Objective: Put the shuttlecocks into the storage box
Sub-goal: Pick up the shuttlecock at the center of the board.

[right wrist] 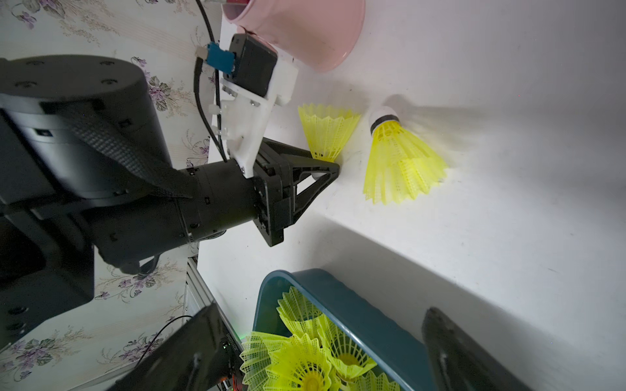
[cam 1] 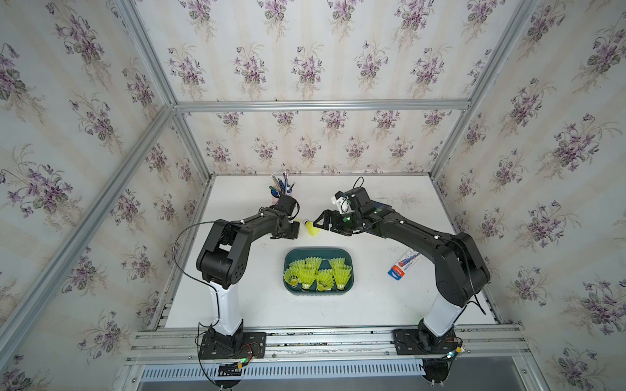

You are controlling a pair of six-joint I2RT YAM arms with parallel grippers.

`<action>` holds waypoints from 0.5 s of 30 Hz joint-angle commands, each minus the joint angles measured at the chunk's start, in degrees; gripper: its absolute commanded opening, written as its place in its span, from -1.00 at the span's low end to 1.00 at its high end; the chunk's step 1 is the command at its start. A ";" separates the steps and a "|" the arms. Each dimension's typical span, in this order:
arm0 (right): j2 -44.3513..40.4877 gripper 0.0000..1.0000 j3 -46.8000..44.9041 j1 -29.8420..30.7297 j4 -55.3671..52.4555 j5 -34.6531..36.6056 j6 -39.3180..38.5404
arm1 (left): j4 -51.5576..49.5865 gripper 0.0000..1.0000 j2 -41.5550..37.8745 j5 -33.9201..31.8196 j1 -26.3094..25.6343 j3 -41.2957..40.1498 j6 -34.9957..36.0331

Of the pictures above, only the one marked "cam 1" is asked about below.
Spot yellow shuttlecock eight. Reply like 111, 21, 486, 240
329, 257, 346, 270

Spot yellow shuttlecock five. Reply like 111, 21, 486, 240
284, 267, 301, 288

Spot yellow shuttlecock six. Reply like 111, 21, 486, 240
289, 260, 306, 269

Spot yellow shuttlecock seven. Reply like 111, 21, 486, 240
304, 257, 323, 270

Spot pens in cup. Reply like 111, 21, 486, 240
269, 171, 294, 199

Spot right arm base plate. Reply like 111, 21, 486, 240
392, 324, 463, 357

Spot yellow shuttlecock one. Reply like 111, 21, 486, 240
305, 221, 320, 237

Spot yellow shuttlecock twelve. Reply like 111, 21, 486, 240
333, 265, 352, 291

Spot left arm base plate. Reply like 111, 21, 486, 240
198, 331, 267, 360

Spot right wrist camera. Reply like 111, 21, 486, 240
331, 187, 372, 214

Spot teal plastic storage box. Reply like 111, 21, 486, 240
283, 247, 355, 296

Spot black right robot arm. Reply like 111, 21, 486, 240
313, 202, 491, 338

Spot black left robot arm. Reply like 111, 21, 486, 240
196, 197, 300, 337

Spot yellow shuttlecock nine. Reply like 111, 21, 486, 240
298, 266, 318, 291

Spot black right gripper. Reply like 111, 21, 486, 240
312, 209, 363, 234

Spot red blue white packet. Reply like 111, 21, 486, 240
387, 249, 421, 280

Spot yellow shuttlecock four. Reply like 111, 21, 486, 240
316, 269, 335, 292

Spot aluminium front rail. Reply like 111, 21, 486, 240
123, 324, 531, 365

